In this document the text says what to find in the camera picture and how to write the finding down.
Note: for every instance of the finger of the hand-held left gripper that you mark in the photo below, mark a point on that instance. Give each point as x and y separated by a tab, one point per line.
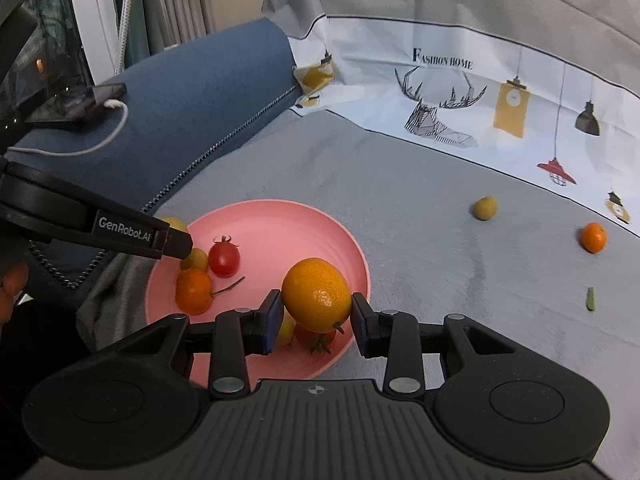
177	245

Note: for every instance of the pink plate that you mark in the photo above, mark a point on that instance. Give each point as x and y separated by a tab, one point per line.
280	240

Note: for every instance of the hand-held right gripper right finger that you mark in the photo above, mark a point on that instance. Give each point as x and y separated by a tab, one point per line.
359	327

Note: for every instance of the grey printed bedsheet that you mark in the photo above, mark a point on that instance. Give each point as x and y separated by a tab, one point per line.
450	285

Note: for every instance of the black smartphone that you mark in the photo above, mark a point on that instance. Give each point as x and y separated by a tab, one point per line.
75	105

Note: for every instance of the red cherry tomato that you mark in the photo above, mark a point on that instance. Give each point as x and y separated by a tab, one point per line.
312	341
223	258

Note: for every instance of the grey curtain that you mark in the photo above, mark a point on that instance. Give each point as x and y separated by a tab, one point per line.
175	0

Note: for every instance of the yellow-green cherry tomato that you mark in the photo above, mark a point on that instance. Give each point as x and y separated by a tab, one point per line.
485	208
175	223
286	332
197	259

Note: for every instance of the green stem piece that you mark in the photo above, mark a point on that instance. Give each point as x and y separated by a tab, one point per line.
591	300

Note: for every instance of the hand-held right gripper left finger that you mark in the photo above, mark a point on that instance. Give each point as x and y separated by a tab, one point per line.
272	320

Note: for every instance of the orange kumquat with stem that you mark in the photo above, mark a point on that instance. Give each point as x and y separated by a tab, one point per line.
192	290

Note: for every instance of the person's left hand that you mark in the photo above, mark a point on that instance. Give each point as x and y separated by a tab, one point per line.
12	280

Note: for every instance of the blue fabric sofa armrest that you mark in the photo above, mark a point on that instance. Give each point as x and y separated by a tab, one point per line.
200	110

